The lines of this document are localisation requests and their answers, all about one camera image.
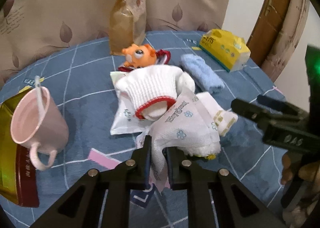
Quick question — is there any white towel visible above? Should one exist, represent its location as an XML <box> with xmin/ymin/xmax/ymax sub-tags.
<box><xmin>196</xmin><ymin>92</ymin><xmax>238</xmax><ymax>137</ymax></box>

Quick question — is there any white sock red trim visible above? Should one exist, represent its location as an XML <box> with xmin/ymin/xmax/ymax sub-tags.
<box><xmin>116</xmin><ymin>65</ymin><xmax>183</xmax><ymax>121</ymax></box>

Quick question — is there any person's right hand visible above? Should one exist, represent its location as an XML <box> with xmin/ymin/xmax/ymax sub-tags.
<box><xmin>280</xmin><ymin>152</ymin><xmax>319</xmax><ymax>191</ymax></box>

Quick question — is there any light blue rolled towel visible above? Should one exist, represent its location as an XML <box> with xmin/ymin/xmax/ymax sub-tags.
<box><xmin>180</xmin><ymin>54</ymin><xmax>225</xmax><ymax>94</ymax></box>

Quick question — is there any white wet wipes packet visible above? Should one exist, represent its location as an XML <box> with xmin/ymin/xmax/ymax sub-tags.
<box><xmin>110</xmin><ymin>71</ymin><xmax>152</xmax><ymax>135</ymax></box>

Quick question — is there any yellow tissue pack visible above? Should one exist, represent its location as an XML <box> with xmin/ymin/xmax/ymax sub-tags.
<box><xmin>199</xmin><ymin>29</ymin><xmax>251</xmax><ymax>72</ymax></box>

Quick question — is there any dark red folded cloth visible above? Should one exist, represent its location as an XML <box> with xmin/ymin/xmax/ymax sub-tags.
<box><xmin>118</xmin><ymin>49</ymin><xmax>171</xmax><ymax>72</ymax></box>

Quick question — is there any brown wooden door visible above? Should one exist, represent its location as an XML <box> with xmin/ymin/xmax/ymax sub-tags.
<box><xmin>247</xmin><ymin>0</ymin><xmax>290</xmax><ymax>66</ymax></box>

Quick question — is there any blue plaid bed sheet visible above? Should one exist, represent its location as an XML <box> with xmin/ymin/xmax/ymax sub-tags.
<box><xmin>1</xmin><ymin>31</ymin><xmax>284</xmax><ymax>227</ymax></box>

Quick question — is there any gold metal tin tray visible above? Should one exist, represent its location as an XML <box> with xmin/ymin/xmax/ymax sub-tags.
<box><xmin>0</xmin><ymin>90</ymin><xmax>39</xmax><ymax>207</ymax></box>

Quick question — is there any orange plush toy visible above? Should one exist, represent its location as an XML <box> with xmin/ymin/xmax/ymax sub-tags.
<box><xmin>121</xmin><ymin>44</ymin><xmax>157</xmax><ymax>68</ymax></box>

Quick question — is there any pink ceramic mug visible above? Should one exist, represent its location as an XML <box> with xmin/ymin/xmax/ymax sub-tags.
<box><xmin>10</xmin><ymin>86</ymin><xmax>69</xmax><ymax>171</ymax></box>

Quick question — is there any white plastic spoon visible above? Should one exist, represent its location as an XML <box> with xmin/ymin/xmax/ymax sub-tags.
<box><xmin>35</xmin><ymin>76</ymin><xmax>45</xmax><ymax>120</ymax></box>

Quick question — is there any kraft paper snack bag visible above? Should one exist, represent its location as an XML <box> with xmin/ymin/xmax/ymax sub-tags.
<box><xmin>108</xmin><ymin>0</ymin><xmax>146</xmax><ymax>56</ymax></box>

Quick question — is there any beige leaf print curtain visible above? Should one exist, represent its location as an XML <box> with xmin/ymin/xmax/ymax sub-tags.
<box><xmin>1</xmin><ymin>0</ymin><xmax>229</xmax><ymax>84</ymax></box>

